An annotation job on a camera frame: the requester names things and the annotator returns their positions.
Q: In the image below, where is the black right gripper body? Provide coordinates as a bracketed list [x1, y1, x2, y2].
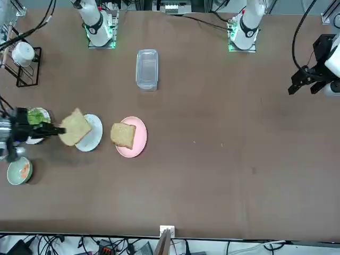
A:
[12, 107, 43, 144]

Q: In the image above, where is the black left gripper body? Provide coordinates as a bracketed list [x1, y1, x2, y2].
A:
[305, 34, 337, 80]

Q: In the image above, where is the green lettuce leaf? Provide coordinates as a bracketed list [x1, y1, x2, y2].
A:
[27, 109, 51, 125]

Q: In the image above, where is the brown bread slice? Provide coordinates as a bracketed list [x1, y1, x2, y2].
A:
[58, 107, 93, 147]
[110, 122, 137, 150]

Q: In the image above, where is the green bowl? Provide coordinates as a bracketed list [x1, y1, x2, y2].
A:
[6, 156, 33, 185]

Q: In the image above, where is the pink round plate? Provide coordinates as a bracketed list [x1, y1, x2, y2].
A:
[115, 116, 148, 158]
[25, 107, 52, 146]

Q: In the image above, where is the white round plate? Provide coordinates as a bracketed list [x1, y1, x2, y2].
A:
[75, 113, 104, 152]

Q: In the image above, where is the white cup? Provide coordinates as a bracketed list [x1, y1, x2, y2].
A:
[11, 41, 36, 67]

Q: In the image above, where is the clear plastic container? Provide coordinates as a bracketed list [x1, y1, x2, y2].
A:
[135, 48, 160, 92]

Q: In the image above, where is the black power adapter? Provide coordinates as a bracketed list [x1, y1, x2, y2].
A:
[5, 239, 33, 255]

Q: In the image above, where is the black red electronic device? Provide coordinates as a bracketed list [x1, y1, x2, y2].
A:
[98, 240, 117, 254]

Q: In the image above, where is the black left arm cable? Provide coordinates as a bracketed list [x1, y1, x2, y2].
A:
[291, 0, 318, 70]

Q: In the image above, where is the black wire cup rack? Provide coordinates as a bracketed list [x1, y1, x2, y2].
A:
[0, 46, 43, 88]

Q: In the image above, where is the white bracket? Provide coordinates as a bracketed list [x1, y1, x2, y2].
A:
[159, 225, 176, 237]

